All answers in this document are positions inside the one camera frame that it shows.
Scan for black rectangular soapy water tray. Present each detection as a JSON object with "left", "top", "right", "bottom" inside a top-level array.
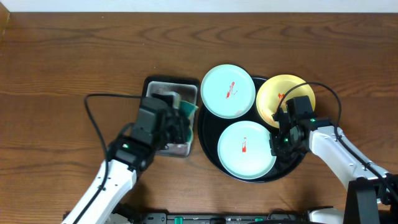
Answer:
[{"left": 142, "top": 75, "right": 199, "bottom": 158}]

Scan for yellow plate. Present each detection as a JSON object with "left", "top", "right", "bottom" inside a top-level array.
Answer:
[{"left": 256, "top": 75, "right": 316, "bottom": 129}]

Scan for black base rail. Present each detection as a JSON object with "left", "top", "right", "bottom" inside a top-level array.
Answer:
[{"left": 62, "top": 205, "right": 343, "bottom": 224}]

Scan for mint green plate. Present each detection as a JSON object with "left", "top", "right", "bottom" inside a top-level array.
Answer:
[
  {"left": 217, "top": 121, "right": 277, "bottom": 180},
  {"left": 200, "top": 64, "right": 256, "bottom": 119}
]

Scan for green yellow sponge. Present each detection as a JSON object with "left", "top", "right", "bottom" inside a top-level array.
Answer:
[{"left": 179, "top": 100, "right": 198, "bottom": 144}]

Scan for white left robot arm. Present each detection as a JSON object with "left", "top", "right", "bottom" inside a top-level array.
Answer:
[{"left": 62, "top": 95, "right": 198, "bottom": 223}]

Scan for round black tray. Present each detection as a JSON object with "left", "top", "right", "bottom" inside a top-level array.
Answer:
[{"left": 198, "top": 78, "right": 305, "bottom": 183}]

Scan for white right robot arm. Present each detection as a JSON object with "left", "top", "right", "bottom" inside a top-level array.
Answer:
[{"left": 270, "top": 108, "right": 397, "bottom": 223}]

